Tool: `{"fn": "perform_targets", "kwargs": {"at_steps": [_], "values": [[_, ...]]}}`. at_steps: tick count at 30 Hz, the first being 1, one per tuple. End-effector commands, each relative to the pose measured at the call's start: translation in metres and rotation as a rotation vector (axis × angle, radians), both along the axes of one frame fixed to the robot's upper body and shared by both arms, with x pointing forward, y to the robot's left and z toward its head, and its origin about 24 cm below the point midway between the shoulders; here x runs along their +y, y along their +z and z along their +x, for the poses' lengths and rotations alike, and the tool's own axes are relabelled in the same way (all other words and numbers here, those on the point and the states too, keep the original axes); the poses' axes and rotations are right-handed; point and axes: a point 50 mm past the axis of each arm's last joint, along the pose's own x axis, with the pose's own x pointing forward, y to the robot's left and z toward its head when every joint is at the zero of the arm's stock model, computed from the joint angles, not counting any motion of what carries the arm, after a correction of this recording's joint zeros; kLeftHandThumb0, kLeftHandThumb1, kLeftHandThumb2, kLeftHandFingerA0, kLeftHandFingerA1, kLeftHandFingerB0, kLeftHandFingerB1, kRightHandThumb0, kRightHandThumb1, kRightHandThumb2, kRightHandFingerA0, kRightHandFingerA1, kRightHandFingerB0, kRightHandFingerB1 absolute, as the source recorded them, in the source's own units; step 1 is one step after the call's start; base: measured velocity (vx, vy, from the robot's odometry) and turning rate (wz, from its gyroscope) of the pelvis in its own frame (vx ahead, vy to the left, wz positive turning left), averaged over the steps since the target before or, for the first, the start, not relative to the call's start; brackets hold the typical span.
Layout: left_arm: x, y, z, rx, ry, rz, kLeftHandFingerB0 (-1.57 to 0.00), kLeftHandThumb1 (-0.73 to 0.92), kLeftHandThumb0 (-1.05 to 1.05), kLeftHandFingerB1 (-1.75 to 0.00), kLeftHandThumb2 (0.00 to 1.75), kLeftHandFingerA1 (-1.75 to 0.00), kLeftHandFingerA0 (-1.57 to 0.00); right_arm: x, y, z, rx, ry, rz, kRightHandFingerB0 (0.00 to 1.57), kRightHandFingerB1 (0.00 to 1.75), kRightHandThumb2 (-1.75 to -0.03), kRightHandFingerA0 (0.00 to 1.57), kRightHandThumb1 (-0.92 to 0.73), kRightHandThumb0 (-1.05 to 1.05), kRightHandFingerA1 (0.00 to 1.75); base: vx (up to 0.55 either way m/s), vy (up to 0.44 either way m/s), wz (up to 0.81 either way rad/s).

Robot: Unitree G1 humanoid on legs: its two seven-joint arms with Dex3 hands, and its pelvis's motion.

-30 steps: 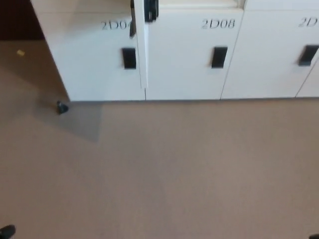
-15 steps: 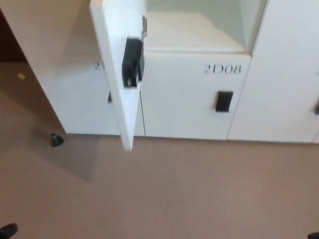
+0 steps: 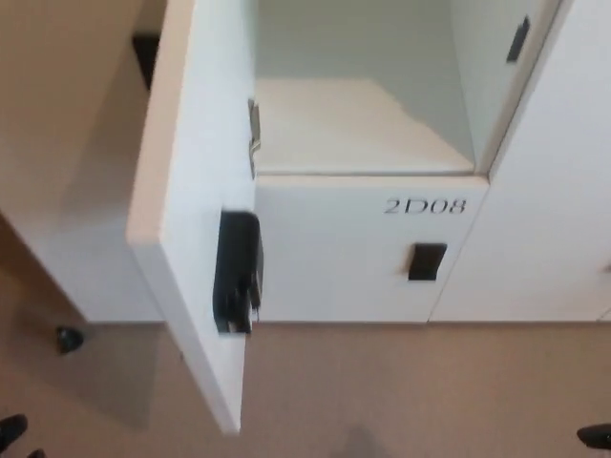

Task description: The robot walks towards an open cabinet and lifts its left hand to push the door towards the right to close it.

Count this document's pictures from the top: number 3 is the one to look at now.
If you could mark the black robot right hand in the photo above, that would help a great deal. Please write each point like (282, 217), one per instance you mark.
(596, 436)

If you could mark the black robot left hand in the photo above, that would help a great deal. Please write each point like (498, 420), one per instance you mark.
(11, 429)

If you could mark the white locker door 2D07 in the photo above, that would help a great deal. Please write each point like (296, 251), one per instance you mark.
(191, 143)

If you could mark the black floor door stopper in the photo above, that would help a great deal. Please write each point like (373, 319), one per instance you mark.
(69, 339)

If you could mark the white locker door 2D04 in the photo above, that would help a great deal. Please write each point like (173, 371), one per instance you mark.
(110, 267)

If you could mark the white locker door 2D08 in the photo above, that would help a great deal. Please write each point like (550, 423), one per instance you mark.
(334, 248)

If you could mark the tall unlabelled white locker door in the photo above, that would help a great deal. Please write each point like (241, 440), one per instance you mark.
(573, 95)

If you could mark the white locker cabinet body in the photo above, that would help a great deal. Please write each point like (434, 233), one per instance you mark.
(358, 133)

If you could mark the metal door hinge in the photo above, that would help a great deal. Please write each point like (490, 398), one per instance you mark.
(254, 126)

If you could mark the black lock strike plate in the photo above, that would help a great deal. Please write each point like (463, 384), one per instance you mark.
(518, 39)

